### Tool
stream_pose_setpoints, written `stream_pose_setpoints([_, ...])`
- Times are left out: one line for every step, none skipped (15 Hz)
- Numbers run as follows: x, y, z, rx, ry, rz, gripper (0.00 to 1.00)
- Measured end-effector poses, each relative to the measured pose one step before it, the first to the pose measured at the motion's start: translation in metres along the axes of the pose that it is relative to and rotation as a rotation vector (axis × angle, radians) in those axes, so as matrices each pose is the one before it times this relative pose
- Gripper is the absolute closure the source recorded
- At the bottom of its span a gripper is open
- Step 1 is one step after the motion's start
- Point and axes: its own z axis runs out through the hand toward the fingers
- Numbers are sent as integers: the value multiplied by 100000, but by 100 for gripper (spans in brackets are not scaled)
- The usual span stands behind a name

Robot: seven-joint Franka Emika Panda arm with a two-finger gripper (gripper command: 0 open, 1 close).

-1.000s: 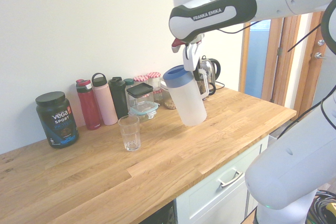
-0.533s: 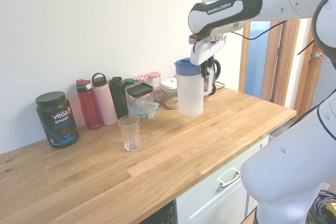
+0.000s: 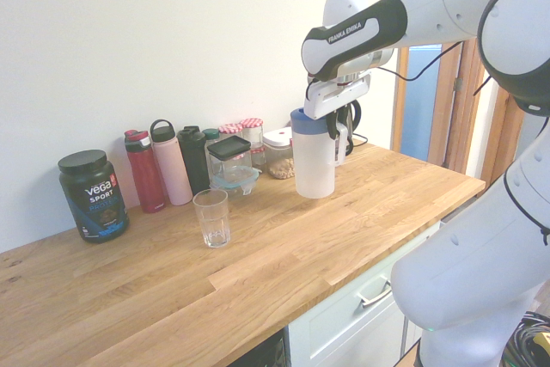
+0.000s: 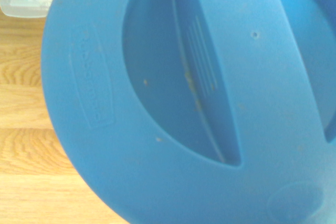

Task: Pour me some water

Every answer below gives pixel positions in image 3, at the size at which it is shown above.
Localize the jar with red checkered lid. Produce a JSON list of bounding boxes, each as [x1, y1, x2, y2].
[[239, 117, 265, 149], [217, 123, 244, 141]]

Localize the red water bottle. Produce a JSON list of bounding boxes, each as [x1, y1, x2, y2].
[[123, 128, 168, 214]]

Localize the pink water bottle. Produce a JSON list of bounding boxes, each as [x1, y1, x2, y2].
[[149, 119, 193, 206]]

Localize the metal drawer handle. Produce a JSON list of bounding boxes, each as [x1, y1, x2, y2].
[[356, 283, 394, 309]]

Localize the glass container with teal lid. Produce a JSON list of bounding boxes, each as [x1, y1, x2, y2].
[[209, 167, 262, 199]]

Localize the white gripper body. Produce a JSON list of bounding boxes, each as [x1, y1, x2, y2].
[[302, 72, 373, 121]]

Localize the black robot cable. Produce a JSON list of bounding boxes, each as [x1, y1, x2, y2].
[[304, 39, 550, 248]]

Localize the clear drinking glass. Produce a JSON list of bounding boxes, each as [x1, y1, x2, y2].
[[192, 189, 230, 249]]

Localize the black floor cable bundle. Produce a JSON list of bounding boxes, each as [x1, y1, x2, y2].
[[502, 310, 550, 367]]

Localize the wooden door frame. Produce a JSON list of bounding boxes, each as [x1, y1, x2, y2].
[[390, 0, 534, 190]]

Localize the square container with black lid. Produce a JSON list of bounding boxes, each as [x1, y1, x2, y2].
[[206, 135, 254, 181]]

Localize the stainless black dishwasher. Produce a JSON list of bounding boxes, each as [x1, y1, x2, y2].
[[231, 327, 288, 367]]

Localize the white cabinet drawer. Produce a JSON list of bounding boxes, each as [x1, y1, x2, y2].
[[286, 220, 443, 367]]

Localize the translucent pitcher with blue lid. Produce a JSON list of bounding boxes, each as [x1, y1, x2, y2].
[[290, 107, 350, 199]]

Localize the black shaker bottle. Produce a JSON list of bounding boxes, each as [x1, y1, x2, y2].
[[176, 125, 211, 196]]

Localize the black protein powder tub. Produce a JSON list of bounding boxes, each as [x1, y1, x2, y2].
[[58, 150, 131, 244]]

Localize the cereal container white red lid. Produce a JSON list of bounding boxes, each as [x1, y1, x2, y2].
[[262, 128, 296, 180]]

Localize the steel electric kettle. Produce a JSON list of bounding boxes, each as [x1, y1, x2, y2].
[[345, 98, 364, 156]]

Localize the bottle with dark green lid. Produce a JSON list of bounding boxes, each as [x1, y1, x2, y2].
[[201, 127, 221, 170]]

